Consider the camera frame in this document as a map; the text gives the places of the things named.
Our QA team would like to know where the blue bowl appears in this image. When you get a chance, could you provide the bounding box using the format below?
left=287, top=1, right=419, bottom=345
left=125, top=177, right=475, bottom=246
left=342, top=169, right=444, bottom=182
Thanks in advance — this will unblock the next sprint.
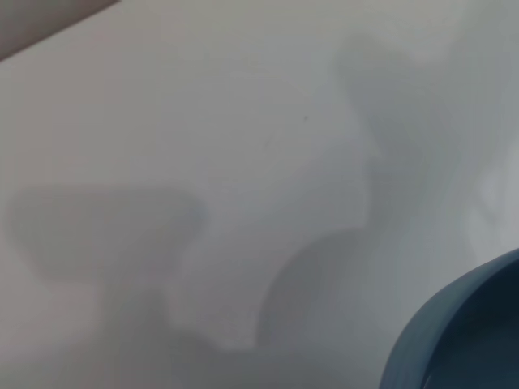
left=379, top=249, right=519, bottom=389

